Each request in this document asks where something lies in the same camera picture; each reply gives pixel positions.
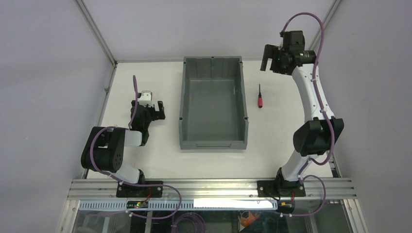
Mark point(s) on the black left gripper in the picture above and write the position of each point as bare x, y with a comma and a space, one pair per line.
149, 111

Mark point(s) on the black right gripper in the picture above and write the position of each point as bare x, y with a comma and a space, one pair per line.
272, 58

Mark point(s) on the red handled screwdriver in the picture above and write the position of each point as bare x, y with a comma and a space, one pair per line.
260, 99

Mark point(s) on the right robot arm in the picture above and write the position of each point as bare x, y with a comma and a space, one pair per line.
321, 129

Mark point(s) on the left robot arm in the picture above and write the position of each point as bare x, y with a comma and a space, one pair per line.
104, 148

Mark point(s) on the grey plastic bin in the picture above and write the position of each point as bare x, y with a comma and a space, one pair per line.
213, 113

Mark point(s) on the orange object under table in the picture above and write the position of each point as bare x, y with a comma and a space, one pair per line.
246, 218

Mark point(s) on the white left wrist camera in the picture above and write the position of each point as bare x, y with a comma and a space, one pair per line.
145, 98

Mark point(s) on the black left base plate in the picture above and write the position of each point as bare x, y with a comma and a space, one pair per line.
155, 190

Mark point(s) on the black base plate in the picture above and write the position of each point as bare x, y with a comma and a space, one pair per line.
155, 190
277, 188

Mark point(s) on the white slotted cable duct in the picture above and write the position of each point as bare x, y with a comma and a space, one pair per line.
171, 205

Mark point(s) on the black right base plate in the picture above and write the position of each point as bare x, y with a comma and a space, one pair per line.
277, 188

